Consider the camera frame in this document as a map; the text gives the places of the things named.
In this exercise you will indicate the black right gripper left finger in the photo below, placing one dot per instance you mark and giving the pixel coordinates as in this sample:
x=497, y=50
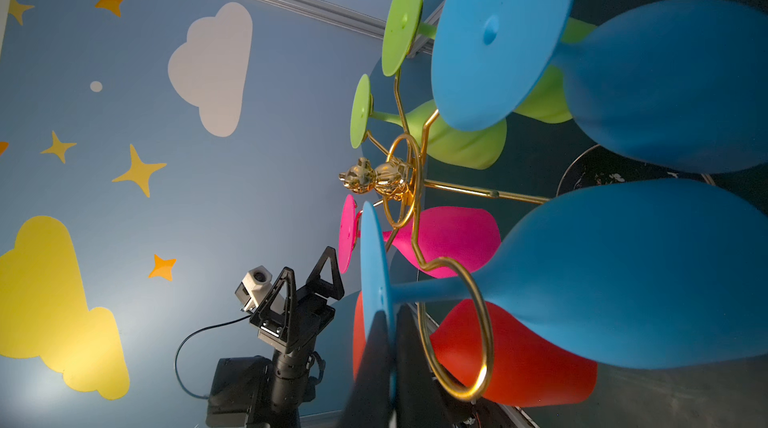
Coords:
x=370, y=403

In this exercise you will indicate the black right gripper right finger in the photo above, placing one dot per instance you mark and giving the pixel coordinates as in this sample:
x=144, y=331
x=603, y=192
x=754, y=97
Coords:
x=418, y=402

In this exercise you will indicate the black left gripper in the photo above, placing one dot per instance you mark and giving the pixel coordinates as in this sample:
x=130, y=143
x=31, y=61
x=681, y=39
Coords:
x=294, y=320

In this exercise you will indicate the blue wine glass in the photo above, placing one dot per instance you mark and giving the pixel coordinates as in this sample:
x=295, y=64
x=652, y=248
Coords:
x=656, y=274
x=677, y=83

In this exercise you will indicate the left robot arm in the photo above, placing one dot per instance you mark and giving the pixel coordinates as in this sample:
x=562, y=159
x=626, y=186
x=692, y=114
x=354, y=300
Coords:
x=267, y=392

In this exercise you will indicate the red wine glass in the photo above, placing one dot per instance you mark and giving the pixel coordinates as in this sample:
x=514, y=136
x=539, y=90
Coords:
x=528, y=370

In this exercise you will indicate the pink wine glass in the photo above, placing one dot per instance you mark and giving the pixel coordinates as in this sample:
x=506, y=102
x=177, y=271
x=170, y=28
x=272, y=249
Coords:
x=468, y=235

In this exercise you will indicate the green wine glass front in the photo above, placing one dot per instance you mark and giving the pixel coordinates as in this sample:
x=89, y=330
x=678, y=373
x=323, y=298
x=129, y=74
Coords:
x=477, y=150

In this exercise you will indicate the green wine glass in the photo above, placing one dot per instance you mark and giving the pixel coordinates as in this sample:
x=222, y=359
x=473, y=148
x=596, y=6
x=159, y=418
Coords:
x=408, y=14
x=477, y=150

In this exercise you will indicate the green wine glass rear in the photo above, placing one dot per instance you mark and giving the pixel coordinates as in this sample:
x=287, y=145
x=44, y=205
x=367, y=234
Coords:
x=408, y=14

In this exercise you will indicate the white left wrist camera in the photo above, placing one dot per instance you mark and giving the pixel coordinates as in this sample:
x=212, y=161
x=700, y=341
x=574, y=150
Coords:
x=253, y=288

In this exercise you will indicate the gold wire glass rack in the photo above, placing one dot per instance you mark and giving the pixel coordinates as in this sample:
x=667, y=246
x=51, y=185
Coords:
x=399, y=182

